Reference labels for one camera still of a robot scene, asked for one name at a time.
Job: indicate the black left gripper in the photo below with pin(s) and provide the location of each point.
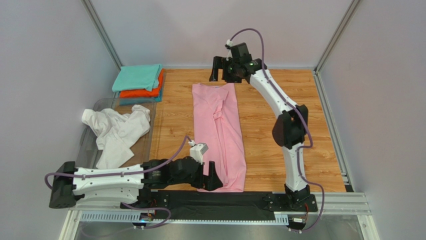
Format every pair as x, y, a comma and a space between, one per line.
210, 182

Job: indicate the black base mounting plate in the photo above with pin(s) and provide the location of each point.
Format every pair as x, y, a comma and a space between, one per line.
222, 206

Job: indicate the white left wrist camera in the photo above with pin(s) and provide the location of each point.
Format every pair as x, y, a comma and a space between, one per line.
197, 151

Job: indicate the aluminium corner post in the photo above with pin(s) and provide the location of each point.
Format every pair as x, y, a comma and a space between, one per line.
97, 22
322, 74

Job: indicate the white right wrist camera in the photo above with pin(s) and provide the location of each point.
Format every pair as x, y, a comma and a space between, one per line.
228, 44

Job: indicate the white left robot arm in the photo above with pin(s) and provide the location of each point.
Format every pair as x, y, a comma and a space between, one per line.
127, 186

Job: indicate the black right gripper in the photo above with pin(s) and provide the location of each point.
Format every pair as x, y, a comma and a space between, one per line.
220, 69

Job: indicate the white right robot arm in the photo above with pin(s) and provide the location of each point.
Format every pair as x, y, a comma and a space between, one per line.
290, 128

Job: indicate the white t-shirt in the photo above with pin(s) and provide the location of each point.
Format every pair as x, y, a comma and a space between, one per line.
116, 133

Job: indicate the aluminium front frame rail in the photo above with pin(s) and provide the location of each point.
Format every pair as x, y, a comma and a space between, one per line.
340, 216

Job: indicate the clear plastic bin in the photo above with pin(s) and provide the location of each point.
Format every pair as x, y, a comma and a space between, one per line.
89, 154

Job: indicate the pink t-shirt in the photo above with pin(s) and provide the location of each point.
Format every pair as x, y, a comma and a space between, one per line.
217, 124

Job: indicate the left aluminium corner post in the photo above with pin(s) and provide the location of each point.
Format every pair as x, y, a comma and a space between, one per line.
97, 22

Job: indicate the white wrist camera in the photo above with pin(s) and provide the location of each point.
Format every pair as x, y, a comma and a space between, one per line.
197, 151
228, 44

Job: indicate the folded orange t-shirt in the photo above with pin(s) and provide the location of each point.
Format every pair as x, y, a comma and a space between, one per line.
143, 93

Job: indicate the folded teal t-shirt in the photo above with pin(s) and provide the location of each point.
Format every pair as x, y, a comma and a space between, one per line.
137, 100

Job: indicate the right aluminium corner post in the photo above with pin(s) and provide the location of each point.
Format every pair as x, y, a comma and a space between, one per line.
322, 74

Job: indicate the folded mint green t-shirt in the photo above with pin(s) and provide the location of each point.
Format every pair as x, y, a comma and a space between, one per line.
137, 77

